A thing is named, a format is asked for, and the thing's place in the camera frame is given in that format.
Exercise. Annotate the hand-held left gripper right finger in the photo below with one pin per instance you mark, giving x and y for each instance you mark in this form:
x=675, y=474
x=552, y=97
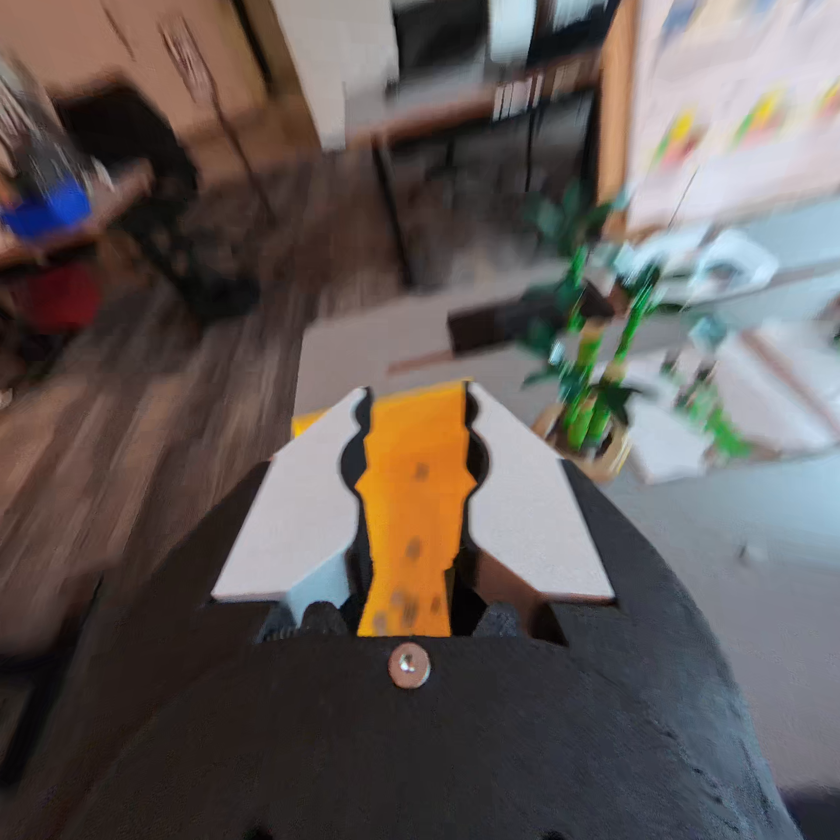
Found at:
x=531, y=525

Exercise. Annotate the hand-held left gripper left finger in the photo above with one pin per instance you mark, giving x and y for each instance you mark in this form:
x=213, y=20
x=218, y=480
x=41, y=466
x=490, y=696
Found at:
x=295, y=518

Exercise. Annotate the yellow plastic bin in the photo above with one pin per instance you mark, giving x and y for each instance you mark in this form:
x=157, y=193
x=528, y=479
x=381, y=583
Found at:
x=413, y=492

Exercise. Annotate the green lego bamboo plant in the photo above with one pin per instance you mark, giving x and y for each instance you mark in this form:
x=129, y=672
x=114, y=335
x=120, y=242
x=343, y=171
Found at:
x=587, y=407

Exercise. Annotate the lego instruction booklet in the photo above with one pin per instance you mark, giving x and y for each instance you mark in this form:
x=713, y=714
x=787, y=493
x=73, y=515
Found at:
x=669, y=446

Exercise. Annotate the black desk power box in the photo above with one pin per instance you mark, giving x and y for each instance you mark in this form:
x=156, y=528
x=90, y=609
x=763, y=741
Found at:
x=485, y=325

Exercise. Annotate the red storage bin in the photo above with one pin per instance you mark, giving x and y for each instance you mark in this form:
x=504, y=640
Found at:
x=59, y=295

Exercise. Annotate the white board stand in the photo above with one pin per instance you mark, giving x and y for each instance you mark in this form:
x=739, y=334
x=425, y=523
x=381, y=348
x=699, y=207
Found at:
x=735, y=256

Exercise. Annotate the long wooden desk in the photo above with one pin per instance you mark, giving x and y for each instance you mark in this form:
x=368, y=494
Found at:
x=124, y=190

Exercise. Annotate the black office chair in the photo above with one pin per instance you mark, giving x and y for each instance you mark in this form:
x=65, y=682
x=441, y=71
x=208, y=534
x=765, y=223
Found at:
x=144, y=170

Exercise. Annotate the large blue plastic bin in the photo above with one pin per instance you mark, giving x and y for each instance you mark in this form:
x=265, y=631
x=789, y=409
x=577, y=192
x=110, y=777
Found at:
x=46, y=210

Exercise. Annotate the dark background desk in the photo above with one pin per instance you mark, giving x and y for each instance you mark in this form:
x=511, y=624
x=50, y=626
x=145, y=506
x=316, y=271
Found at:
x=459, y=111

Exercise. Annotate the instruction sheet on wooden stand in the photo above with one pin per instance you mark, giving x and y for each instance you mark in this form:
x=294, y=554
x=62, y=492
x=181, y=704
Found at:
x=617, y=98

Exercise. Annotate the printed task instruction sheet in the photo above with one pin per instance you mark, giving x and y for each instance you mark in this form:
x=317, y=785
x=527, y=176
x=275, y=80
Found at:
x=735, y=98

